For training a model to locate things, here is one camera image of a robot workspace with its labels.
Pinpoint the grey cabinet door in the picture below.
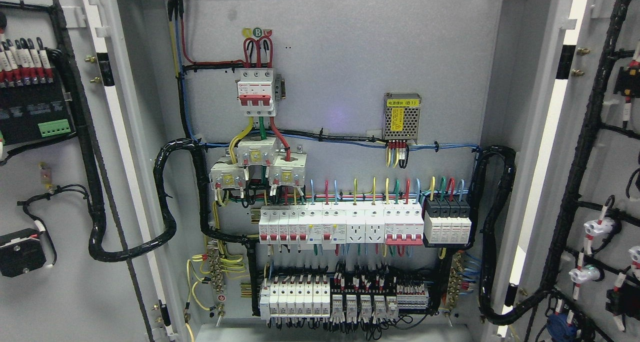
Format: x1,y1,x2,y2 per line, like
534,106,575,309
1,0,168,341
467,0,639,341

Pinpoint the white current transformer group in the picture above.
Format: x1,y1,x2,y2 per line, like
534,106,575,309
209,136,307,190

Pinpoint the white socket breaker row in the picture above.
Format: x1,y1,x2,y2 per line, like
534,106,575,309
346,203,386,244

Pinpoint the metal mesh power supply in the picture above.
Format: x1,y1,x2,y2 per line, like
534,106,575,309
382,93,422,142

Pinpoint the red main circuit breaker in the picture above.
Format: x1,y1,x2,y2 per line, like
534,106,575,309
237,68,281,118

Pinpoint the black white surge protector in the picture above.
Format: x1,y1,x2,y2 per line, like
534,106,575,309
423,198,473,247

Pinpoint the white lower breaker row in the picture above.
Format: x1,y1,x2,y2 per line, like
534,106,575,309
258,274,332,321

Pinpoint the black digital power meter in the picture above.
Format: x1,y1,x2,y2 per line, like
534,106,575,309
0,69,74,145

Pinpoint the red handle circuit breaker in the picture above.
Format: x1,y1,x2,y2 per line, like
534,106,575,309
383,203,425,246

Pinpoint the black right cable harness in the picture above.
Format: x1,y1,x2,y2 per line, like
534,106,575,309
467,145,551,325

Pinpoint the black cable harness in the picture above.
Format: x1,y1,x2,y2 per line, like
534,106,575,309
47,47,211,262
467,145,551,325

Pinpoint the black left cable harness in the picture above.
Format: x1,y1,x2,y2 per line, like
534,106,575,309
47,47,211,262

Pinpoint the white rotary selector switch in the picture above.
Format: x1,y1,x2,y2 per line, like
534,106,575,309
0,228,47,277

